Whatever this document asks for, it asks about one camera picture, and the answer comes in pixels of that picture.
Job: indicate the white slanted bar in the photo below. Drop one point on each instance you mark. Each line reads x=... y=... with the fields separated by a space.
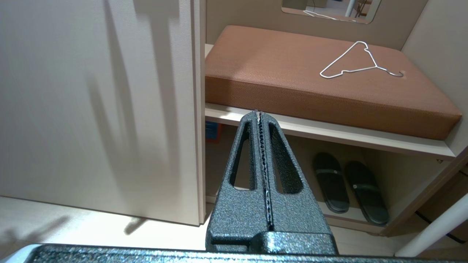
x=435 y=230

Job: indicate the small blue orange box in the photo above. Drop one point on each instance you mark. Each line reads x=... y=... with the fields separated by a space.
x=212 y=132

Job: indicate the white bench shelf board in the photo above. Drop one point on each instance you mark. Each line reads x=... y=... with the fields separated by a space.
x=347 y=135

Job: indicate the taupe framed wall mirror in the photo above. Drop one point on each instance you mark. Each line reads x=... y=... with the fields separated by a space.
x=256 y=14

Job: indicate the brown leather seat cushion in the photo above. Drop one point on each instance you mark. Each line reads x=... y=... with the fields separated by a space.
x=292 y=73

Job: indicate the beige room door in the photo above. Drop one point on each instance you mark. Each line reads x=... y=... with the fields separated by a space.
x=91 y=109

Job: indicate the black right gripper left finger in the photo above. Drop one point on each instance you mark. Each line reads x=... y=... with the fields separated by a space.
x=237 y=219

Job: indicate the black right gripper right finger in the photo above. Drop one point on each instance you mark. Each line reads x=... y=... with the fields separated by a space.
x=296 y=215

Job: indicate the dark slipper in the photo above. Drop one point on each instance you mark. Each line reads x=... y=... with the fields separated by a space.
x=367 y=197
x=331 y=182

